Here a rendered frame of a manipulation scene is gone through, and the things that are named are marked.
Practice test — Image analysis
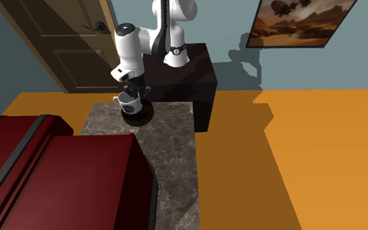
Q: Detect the dark robot stand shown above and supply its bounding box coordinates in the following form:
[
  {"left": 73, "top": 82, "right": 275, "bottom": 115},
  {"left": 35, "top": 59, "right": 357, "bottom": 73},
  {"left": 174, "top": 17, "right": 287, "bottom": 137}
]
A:
[{"left": 141, "top": 42, "right": 218, "bottom": 133}]

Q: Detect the framed desert wall picture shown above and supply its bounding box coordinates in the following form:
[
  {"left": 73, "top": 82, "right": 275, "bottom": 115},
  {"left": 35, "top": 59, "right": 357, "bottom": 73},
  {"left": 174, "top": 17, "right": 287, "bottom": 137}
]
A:
[{"left": 245, "top": 0, "right": 358, "bottom": 49}]

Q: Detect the dark round plate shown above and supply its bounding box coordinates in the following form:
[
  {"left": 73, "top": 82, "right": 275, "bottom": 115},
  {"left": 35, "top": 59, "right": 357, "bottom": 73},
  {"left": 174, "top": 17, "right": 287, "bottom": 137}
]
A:
[{"left": 121, "top": 100, "right": 155, "bottom": 127}]

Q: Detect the dark red sofa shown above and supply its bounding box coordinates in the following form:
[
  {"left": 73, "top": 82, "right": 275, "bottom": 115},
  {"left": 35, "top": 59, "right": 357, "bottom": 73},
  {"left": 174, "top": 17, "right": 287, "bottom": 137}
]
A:
[{"left": 0, "top": 114, "right": 159, "bottom": 230}]

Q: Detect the grey marble table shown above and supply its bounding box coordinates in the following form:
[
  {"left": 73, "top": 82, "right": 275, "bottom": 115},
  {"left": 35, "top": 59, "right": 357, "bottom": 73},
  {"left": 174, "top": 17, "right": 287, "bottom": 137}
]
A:
[{"left": 80, "top": 101, "right": 202, "bottom": 230}]

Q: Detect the brown wooden door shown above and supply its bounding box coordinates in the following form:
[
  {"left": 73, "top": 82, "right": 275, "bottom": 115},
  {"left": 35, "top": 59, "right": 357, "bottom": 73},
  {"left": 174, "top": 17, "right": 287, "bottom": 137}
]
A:
[{"left": 0, "top": 0, "right": 127, "bottom": 94}]

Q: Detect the white mug with dark print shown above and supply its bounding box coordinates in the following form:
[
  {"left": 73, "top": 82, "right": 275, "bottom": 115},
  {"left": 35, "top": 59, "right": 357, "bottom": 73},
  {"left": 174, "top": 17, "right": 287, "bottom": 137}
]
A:
[{"left": 112, "top": 91, "right": 142, "bottom": 115}]

